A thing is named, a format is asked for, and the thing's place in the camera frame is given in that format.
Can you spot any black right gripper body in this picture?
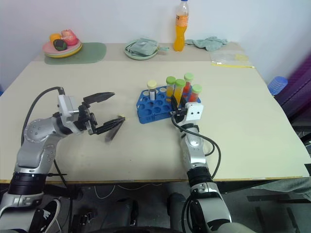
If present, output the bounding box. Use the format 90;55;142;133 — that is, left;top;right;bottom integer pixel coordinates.
169;108;188;123

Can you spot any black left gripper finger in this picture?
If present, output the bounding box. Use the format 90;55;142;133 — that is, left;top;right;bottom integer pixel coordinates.
93;116;126;135
83;91;116;104

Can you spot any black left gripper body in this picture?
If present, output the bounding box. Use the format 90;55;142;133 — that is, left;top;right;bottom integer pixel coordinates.
74;101;99;135

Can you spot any green-capped yellow test tube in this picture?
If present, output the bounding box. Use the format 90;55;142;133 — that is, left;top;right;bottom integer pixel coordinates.
174;79;186;104

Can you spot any green-capped red test tube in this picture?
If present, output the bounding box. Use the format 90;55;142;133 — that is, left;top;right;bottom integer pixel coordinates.
189;83;203;103
183;72;194;95

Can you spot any green-capped orange test tube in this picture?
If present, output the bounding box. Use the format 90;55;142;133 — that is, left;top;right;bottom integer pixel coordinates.
166;76;176;97

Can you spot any yellow-capped black white test tube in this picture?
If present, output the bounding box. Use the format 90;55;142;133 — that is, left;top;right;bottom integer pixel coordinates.
146;80;157;101

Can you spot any blue test tube rack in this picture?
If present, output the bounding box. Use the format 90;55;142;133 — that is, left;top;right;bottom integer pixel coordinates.
136;83;202;125

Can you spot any green place mat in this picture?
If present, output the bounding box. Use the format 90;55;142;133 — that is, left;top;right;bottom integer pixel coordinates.
43;42;107;66

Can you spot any yellow plate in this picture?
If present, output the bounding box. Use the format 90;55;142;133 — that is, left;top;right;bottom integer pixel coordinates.
45;43;83;59

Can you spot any light green plate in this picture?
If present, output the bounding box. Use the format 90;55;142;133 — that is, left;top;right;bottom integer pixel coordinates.
124;40;160;60

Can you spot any yellow strip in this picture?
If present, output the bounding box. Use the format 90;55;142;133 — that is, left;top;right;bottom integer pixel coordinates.
210;62;255;69

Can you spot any clear plastic bag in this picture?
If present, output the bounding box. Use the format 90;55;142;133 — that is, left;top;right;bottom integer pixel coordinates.
210;50;250;64

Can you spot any crumpled green cloth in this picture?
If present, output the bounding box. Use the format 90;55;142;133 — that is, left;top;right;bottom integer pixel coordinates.
185;36;229;51

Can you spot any orange soda bottle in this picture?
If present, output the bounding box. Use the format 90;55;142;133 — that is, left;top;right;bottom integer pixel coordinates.
173;0;190;52

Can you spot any green fabric pouch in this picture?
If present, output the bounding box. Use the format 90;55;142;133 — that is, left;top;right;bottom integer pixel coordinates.
125;37;170;57

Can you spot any dark green toy avocado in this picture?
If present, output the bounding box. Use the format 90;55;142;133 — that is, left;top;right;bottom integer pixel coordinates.
52;39;68;51

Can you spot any pink toy peach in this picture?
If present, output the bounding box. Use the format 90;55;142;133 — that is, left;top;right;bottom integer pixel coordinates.
60;29;79;46

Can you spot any pink plate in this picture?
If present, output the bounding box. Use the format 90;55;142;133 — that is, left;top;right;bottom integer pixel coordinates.
42;40;81;55

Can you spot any blue bottle cap stack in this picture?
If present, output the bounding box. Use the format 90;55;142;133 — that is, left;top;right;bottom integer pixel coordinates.
267;76;289;97

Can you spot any black and white shoe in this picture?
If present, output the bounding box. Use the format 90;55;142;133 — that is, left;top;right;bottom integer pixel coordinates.
31;199;61;233

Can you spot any purple fabric object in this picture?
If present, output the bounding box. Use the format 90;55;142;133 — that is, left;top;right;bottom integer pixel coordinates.
274;55;311;119

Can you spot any grey cloth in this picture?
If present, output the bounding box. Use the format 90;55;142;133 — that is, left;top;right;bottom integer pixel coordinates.
251;178;311;202

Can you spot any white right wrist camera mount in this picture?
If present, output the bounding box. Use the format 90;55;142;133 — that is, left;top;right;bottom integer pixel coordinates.
183;101;204;121

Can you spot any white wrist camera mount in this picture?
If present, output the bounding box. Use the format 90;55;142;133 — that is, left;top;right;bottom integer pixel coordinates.
57;94;81;134
183;101;204;121

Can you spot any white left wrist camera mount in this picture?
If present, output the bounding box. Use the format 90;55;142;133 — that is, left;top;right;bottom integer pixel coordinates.
57;94;81;134

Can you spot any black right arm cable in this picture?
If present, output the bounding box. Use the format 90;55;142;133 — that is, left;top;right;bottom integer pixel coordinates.
171;116;222;182

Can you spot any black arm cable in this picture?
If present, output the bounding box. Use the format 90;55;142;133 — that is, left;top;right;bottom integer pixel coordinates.
171;116;222;182
21;86;66;144

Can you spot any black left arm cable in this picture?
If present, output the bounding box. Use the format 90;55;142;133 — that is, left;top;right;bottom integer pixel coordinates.
21;86;66;144

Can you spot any thin black cable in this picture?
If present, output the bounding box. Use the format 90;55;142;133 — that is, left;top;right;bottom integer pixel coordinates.
50;160;76;233

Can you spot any white cable under table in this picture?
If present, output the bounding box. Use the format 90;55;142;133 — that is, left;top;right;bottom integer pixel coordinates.
93;183;163;200

